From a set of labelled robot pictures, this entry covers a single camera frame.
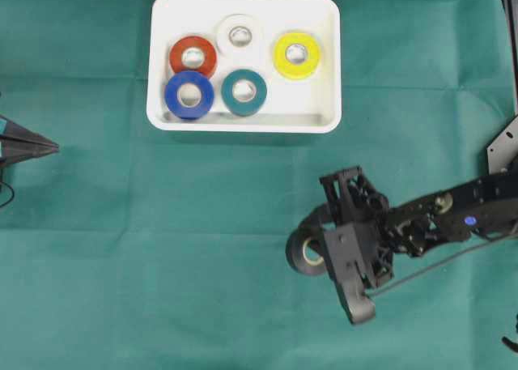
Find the black frame post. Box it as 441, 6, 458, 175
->
501, 0, 517, 114

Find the black tape roll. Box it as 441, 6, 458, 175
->
285, 228, 327, 276

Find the yellow tape roll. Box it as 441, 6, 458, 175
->
273, 32, 321, 80

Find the teal green tape roll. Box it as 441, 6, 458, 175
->
221, 69, 267, 117

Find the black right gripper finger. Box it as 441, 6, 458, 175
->
298, 203, 336, 231

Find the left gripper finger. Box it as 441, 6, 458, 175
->
1, 145, 59, 168
1, 115, 58, 147

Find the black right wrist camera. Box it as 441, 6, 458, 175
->
321, 223, 376, 325

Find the black hook at edge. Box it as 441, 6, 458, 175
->
501, 322, 518, 354

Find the white tape roll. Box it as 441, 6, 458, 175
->
216, 14, 263, 56

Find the white plastic tray case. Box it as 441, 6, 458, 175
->
146, 0, 342, 134

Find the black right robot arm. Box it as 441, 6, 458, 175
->
286, 166, 517, 289

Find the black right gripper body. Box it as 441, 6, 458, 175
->
318, 167, 397, 290

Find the green table cloth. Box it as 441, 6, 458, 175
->
1, 0, 517, 369

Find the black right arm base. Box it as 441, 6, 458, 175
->
486, 117, 517, 174

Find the red tape roll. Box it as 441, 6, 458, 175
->
169, 36, 218, 78

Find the blue tape roll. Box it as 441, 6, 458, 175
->
164, 70, 214, 120

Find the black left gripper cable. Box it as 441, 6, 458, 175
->
0, 169, 16, 209

